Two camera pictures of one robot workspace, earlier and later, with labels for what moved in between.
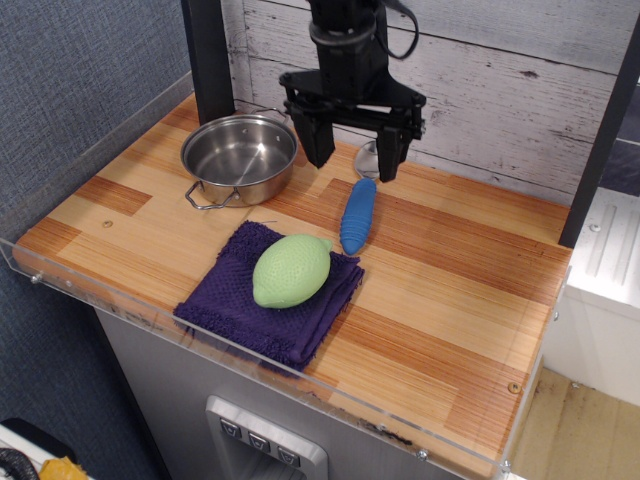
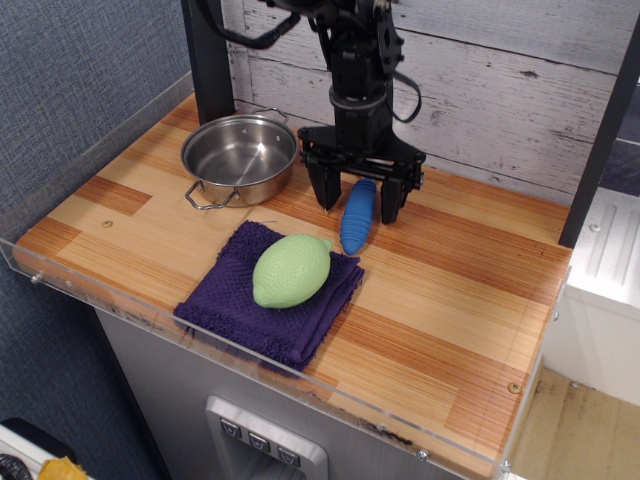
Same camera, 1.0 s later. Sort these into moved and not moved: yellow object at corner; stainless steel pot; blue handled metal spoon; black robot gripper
Moved: black robot gripper
Not moved: stainless steel pot; yellow object at corner; blue handled metal spoon
